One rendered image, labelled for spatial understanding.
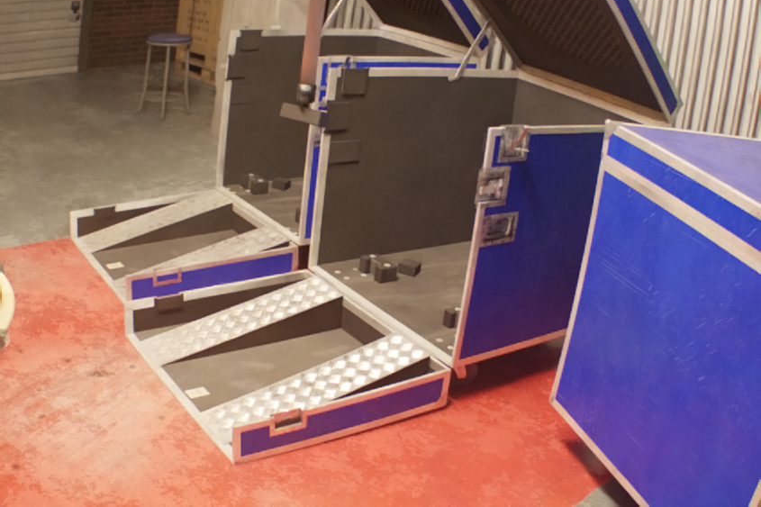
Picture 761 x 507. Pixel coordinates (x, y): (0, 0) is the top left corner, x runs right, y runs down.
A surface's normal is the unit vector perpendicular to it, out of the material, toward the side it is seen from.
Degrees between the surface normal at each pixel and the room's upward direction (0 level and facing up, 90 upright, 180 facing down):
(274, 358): 2
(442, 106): 90
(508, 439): 0
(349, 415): 90
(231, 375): 2
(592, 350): 90
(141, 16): 90
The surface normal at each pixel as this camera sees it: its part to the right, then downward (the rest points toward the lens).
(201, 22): -0.72, 0.16
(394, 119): 0.57, 0.34
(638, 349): -0.95, 0.00
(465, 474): 0.11, -0.93
